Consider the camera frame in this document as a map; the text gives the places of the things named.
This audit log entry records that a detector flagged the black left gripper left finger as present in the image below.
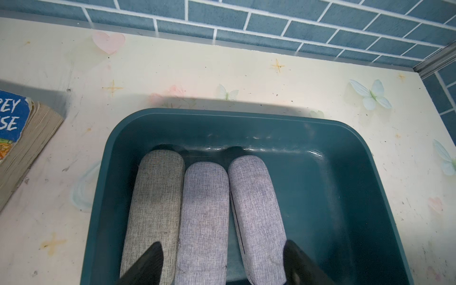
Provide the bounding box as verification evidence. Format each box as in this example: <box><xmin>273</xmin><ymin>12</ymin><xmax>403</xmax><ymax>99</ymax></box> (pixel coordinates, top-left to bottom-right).
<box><xmin>116</xmin><ymin>242</ymin><xmax>164</xmax><ymax>285</ymax></box>

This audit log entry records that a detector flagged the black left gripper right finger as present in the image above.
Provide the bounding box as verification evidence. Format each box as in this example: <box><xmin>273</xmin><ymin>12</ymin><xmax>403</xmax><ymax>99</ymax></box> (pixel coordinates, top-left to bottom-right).
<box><xmin>283</xmin><ymin>240</ymin><xmax>335</xmax><ymax>285</ymax></box>

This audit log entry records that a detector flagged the lilac fabric glasses case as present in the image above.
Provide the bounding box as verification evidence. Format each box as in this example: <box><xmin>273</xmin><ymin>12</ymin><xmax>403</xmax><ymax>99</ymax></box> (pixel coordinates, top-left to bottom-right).
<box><xmin>228</xmin><ymin>155</ymin><xmax>287</xmax><ymax>285</ymax></box>
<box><xmin>175</xmin><ymin>162</ymin><xmax>230</xmax><ymax>285</ymax></box>

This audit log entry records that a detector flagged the grey fabric glasses case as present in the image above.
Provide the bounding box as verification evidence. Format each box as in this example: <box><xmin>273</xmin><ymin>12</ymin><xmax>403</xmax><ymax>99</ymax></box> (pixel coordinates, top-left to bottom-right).
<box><xmin>120</xmin><ymin>150</ymin><xmax>185</xmax><ymax>285</ymax></box>

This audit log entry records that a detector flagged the teal plastic storage box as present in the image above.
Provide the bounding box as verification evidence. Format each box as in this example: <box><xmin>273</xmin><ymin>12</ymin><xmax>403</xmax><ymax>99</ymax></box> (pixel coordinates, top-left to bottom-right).
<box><xmin>81</xmin><ymin>108</ymin><xmax>413</xmax><ymax>285</ymax></box>

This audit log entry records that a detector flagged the blue paperback book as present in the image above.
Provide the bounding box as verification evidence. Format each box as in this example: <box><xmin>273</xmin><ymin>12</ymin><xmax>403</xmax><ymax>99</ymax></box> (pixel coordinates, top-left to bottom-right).
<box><xmin>1</xmin><ymin>90</ymin><xmax>64</xmax><ymax>209</ymax></box>

